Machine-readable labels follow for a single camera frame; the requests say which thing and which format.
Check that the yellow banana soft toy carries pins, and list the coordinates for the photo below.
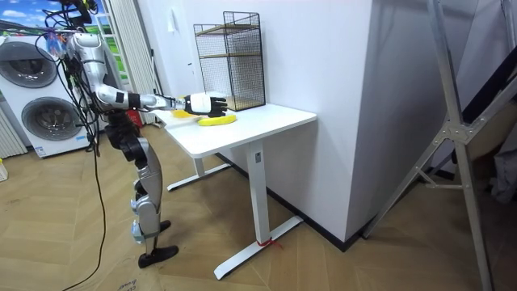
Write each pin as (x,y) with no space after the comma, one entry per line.
(220,121)

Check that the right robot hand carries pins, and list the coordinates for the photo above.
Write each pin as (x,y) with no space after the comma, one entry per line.
(200,104)

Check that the white ribbed radiator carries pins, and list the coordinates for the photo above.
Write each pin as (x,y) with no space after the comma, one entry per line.
(9,137)

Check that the white desk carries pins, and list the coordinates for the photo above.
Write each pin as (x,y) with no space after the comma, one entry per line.
(242,125)

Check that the red canister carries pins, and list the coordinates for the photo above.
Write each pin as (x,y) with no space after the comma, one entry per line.
(134,118)

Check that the white washing machine tower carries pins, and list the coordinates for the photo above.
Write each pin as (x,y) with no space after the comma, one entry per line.
(36,93)

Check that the white plastic container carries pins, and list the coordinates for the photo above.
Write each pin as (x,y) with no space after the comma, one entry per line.
(2,170)

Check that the grey metal stand frame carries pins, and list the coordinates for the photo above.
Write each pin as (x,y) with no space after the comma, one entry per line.
(458,131)

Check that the white wall switch box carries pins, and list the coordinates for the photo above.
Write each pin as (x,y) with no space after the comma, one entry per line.
(172,20)

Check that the landscape wall poster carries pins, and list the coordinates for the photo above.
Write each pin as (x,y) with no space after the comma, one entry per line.
(20,16)

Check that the robot body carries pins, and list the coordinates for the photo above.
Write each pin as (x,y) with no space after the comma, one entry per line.
(114,70)

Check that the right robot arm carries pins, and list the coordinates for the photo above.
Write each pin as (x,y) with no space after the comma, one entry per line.
(106,96)

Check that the robot legs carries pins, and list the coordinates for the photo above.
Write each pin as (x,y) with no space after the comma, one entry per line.
(150,174)

